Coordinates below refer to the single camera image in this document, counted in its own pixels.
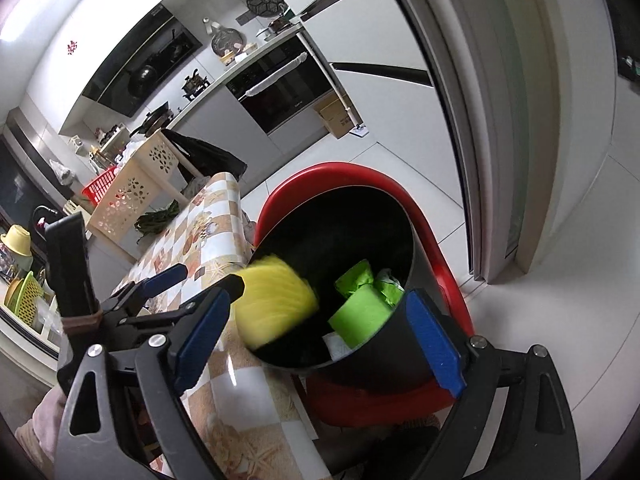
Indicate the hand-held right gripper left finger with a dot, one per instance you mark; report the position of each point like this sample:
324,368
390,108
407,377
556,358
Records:
200,342

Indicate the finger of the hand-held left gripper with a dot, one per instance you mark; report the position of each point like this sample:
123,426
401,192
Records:
165,277
150,322

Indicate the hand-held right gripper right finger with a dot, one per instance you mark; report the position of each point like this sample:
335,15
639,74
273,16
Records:
435,345

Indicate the green sponge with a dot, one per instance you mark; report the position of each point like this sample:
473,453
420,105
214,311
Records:
360,317

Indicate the yellow foam net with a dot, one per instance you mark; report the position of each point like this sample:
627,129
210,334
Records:
275,300

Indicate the black bin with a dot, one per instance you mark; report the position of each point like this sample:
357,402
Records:
325,240

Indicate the person's left forearm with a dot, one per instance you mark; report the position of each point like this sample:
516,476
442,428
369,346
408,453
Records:
40,422

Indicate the yellow-green strainer basket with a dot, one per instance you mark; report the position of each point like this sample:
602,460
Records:
25,300

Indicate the yellow bowl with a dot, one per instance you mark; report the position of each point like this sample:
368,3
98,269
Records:
17,245

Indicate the green vegetables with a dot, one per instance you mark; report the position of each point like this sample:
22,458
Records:
157,217

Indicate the black faucet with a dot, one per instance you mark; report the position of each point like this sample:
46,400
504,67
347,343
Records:
47,212

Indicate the red plastic stool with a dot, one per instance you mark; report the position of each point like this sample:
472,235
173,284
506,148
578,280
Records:
440,260

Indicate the beige plastic chair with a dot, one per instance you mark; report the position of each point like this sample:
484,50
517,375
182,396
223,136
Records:
130,195

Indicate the red plastic basket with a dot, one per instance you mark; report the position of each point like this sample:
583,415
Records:
100,185

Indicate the white plastic bag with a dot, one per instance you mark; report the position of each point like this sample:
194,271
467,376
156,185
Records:
61,172

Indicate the person's leg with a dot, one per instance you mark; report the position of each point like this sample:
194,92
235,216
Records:
380,455

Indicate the black garment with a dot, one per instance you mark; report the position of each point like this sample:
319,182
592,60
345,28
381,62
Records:
210,155

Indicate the black wok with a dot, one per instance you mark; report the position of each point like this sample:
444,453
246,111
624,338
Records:
152,120

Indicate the black range hood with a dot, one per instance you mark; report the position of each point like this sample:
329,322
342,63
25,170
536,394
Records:
135,70

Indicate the black built-in oven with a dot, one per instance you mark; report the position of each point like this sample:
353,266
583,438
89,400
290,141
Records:
280,85

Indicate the cardboard box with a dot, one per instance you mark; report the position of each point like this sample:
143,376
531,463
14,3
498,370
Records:
335,115

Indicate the round patterned plate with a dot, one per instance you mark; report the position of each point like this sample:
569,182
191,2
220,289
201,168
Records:
226,42

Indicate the white upper cabinets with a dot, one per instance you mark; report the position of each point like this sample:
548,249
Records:
75,10

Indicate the white refrigerator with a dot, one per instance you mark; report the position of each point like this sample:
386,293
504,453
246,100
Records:
380,35

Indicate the sliding door frame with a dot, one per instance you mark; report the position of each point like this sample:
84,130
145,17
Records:
500,110

